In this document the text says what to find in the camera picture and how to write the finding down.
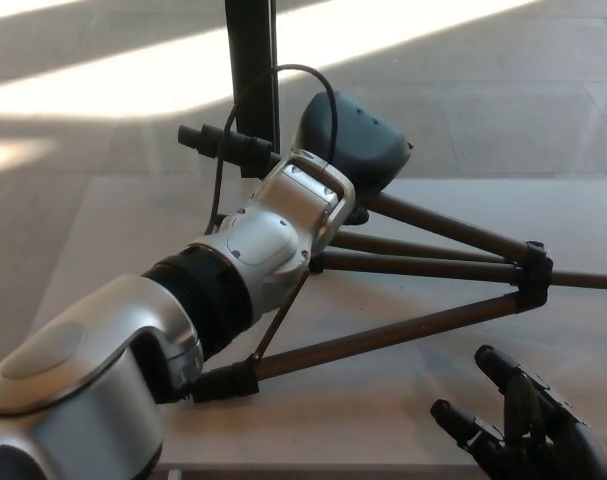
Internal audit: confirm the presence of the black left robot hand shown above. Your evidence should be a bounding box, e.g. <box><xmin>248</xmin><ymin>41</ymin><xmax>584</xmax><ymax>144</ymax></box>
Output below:
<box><xmin>294</xmin><ymin>89</ymin><xmax>414</xmax><ymax>225</ymax></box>

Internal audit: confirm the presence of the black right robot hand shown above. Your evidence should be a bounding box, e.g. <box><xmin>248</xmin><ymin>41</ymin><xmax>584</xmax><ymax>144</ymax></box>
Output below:
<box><xmin>429</xmin><ymin>343</ymin><xmax>607</xmax><ymax>480</ymax></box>

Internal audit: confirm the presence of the brown and black tripod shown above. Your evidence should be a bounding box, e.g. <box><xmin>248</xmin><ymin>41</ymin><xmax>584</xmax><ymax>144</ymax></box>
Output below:
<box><xmin>176</xmin><ymin>124</ymin><xmax>607</xmax><ymax>405</ymax></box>

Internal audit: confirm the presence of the black vertical pillar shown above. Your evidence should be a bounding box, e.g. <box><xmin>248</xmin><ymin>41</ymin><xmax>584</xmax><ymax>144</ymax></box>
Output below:
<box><xmin>223</xmin><ymin>0</ymin><xmax>282</xmax><ymax>177</ymax></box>

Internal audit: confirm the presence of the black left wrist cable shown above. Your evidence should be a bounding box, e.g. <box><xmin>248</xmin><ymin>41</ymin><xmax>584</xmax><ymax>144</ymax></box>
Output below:
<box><xmin>206</xmin><ymin>63</ymin><xmax>342</xmax><ymax>236</ymax></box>

